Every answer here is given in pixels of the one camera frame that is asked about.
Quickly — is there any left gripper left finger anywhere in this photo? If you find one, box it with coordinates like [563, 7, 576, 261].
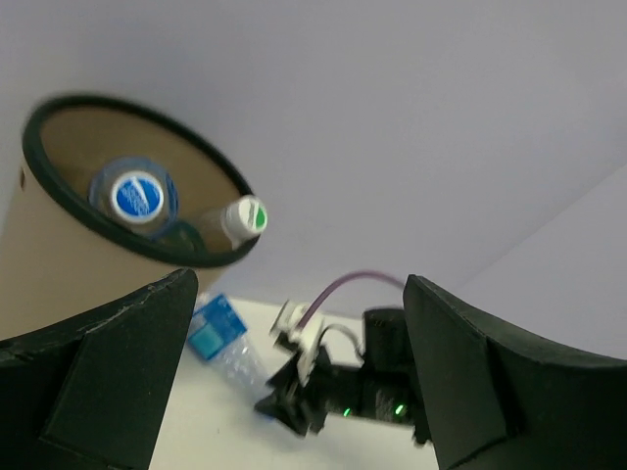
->
[1, 269, 198, 469]

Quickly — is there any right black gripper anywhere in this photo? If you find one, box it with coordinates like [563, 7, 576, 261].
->
[254, 346, 362, 436]

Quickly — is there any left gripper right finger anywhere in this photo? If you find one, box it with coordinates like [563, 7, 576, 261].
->
[404, 275, 626, 469]

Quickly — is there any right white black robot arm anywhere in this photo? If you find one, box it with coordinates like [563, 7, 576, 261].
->
[255, 303, 431, 447]

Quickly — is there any green label clear bottle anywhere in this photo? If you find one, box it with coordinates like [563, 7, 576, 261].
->
[195, 195, 268, 252]

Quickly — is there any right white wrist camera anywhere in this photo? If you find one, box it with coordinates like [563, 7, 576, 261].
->
[270, 301, 325, 386]

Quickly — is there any brown cardboard cylinder bin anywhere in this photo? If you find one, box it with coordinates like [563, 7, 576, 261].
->
[1, 93, 253, 339]

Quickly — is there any blue label bottle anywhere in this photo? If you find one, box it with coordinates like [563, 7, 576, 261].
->
[87, 156, 179, 239]
[187, 292, 270, 407]

